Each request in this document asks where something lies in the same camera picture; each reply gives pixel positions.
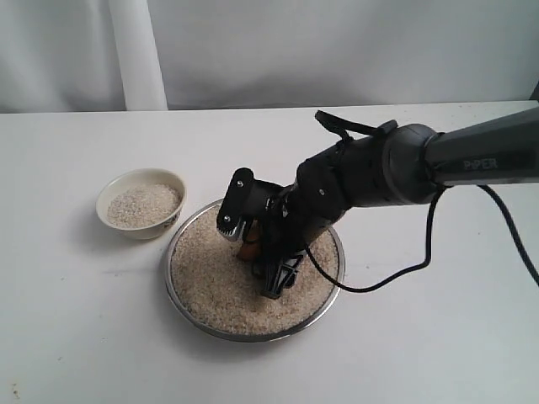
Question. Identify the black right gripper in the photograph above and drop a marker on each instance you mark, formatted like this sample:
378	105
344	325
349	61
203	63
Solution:
285	228

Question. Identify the brown wooden cup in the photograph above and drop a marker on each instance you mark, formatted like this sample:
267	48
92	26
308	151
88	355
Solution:
251	246

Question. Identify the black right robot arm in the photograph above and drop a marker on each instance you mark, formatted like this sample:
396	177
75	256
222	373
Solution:
390	164

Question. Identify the rice in steel tray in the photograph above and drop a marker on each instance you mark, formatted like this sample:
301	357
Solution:
210	282

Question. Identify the rice in cream bowl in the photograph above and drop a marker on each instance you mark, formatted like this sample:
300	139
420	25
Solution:
143	206

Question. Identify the cream ceramic bowl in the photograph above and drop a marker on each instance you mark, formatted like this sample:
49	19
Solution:
132	179

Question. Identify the round steel tray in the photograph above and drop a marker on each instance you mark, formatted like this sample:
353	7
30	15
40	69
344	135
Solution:
252	334

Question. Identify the white backdrop curtain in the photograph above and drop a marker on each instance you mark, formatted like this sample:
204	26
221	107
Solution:
81	56

